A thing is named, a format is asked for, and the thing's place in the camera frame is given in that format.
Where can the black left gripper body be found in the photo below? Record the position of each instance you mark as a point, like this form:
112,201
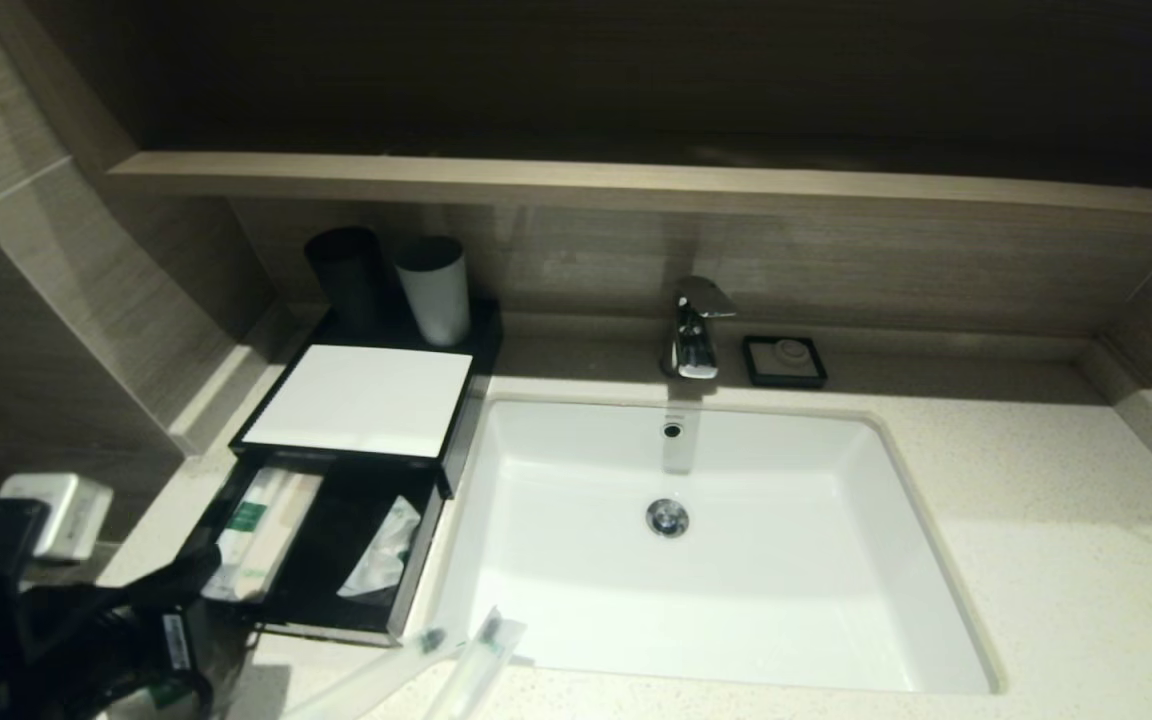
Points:
86,640

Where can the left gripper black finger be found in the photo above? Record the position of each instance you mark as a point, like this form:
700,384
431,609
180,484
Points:
186,575
151,650

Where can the black compartment tray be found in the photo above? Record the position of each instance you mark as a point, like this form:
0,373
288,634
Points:
326,560

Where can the long clear toothbrush packet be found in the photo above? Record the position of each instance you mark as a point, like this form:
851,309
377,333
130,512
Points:
376,675
476,670

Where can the white plate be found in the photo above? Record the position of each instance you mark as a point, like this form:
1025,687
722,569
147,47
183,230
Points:
361,400

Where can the black amenity drawer box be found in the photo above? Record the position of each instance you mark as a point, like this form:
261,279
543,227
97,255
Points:
481,350

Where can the beige comb packet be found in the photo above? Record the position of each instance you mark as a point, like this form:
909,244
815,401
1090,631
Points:
291,520

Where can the crumpled white translucent packet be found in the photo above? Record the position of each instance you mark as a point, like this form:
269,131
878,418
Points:
381,555

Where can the black cup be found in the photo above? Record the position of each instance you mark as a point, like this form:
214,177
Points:
346,280

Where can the white cup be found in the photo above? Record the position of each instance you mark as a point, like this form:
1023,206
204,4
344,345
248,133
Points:
434,300

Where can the chrome sink drain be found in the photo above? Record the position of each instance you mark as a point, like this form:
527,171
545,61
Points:
667,518

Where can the chrome faucet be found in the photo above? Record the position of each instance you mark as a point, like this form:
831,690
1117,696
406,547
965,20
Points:
693,340

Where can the white ceramic sink basin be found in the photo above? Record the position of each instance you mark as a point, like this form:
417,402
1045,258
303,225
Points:
786,580

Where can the black square soap dish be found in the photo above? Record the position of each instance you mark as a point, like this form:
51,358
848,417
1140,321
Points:
756,375

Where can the round wrapped soap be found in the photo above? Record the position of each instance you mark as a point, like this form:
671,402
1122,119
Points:
789,352

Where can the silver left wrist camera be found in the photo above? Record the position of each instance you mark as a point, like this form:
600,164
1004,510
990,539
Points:
61,515

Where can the long wooden wall shelf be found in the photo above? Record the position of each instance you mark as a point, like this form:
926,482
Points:
636,186

